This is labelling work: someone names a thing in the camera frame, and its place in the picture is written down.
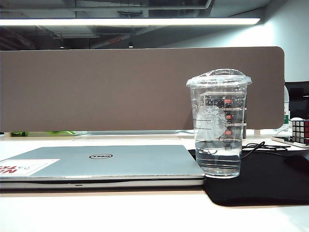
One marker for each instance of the black monitor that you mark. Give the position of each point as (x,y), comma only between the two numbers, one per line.
(298,101)

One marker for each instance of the clear bottle with green label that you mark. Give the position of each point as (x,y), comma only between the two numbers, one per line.
(286,106)

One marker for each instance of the black mouse pad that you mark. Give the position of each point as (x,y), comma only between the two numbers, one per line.
(265,183)

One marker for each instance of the white round object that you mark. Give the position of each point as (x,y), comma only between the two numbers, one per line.
(296,119)

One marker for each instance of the brown desk divider panel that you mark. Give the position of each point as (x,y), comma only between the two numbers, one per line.
(72,84)

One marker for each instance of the clear plastic Starbucks cup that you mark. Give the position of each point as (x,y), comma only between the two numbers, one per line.
(217,149)

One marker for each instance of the dark green object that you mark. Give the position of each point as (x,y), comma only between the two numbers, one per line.
(18,133)

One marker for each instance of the silver Dell laptop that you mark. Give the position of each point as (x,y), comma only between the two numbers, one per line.
(135,162)

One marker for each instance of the white three-drawer desk organizer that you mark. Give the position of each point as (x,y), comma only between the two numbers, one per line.
(246,124)

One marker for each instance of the Rubik's cube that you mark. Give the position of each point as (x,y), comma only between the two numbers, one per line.
(299,131)

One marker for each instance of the white divider foot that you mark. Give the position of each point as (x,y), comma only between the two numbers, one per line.
(257,132)

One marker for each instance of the white flat device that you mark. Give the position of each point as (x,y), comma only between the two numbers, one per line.
(282,139)

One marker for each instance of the bright green object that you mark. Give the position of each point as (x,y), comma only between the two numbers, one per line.
(60,133)

